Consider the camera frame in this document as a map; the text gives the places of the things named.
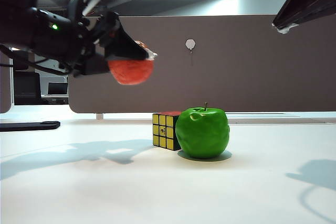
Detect flat black desk bracket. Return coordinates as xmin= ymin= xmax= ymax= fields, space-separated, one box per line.
xmin=0 ymin=121 xmax=61 ymax=132

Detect black office chair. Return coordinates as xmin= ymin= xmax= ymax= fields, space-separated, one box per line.
xmin=13 ymin=70 xmax=43 ymax=105

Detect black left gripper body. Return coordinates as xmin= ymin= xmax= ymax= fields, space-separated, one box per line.
xmin=28 ymin=0 xmax=121 ymax=78

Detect green apple with stem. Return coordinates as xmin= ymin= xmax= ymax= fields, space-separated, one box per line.
xmin=175 ymin=102 xmax=231 ymax=159

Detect black background monitor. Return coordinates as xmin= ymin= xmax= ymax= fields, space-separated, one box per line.
xmin=47 ymin=82 xmax=68 ymax=95

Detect white hexagonal pin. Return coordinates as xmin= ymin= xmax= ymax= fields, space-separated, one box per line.
xmin=185 ymin=39 xmax=196 ymax=57

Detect wrinkled orange fruit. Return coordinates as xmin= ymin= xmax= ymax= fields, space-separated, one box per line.
xmin=108 ymin=40 xmax=154 ymax=86

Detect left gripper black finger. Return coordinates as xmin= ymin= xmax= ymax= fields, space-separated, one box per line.
xmin=104 ymin=22 xmax=158 ymax=61
xmin=75 ymin=58 xmax=111 ymax=78

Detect Rubik's cube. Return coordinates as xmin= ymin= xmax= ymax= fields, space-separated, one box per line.
xmin=152 ymin=110 xmax=184 ymax=152

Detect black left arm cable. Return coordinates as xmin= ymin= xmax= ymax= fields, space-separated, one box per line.
xmin=0 ymin=44 xmax=69 ymax=77

